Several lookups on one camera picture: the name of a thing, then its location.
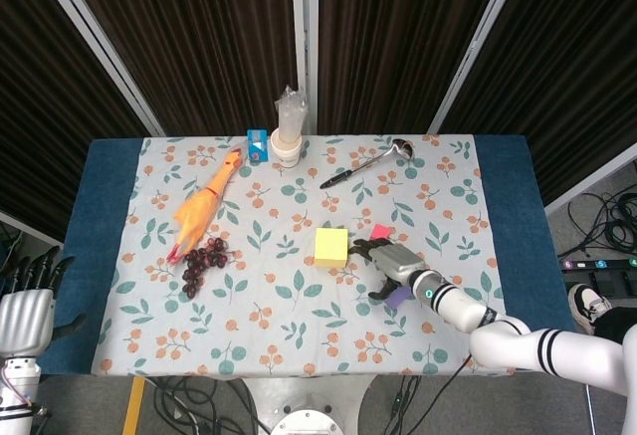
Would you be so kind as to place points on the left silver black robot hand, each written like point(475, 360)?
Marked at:
point(25, 320)

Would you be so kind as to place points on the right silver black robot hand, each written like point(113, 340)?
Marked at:
point(400, 263)

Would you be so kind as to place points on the purple cube block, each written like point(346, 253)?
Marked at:
point(398, 298)

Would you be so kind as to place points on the small pink foam cube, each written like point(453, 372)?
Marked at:
point(380, 231)

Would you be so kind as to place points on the large yellow foam cube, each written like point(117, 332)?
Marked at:
point(331, 248)

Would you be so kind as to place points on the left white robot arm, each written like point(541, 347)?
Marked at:
point(17, 395)

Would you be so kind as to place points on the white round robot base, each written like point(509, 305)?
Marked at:
point(308, 422)

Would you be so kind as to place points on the floral leaf print tablecloth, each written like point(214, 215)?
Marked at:
point(278, 315)

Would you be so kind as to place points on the yellow floor tape strip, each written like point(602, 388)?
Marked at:
point(133, 405)

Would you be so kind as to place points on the white paper cup stack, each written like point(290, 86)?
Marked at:
point(286, 153)

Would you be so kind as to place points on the blue table cover cloth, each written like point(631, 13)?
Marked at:
point(107, 181)

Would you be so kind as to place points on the plastic-wrapped cup sleeve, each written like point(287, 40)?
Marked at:
point(291, 116)

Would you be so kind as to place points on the small blue carton box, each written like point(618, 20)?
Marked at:
point(258, 145)

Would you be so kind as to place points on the dark red grape bunch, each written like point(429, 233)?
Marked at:
point(201, 258)

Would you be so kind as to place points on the white black sneaker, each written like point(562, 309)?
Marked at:
point(587, 305)

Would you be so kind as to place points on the black power strip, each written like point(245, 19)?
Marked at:
point(597, 264)

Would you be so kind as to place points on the orange rubber chicken toy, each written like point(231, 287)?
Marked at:
point(199, 206)

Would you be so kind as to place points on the dark brown curtain panel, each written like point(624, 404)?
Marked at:
point(388, 42)
point(199, 42)
point(572, 57)
point(35, 106)

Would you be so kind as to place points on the black trouser leg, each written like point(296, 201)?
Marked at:
point(614, 323)

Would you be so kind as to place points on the grey aluminium frame post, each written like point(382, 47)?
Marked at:
point(99, 42)
point(473, 47)
point(304, 32)

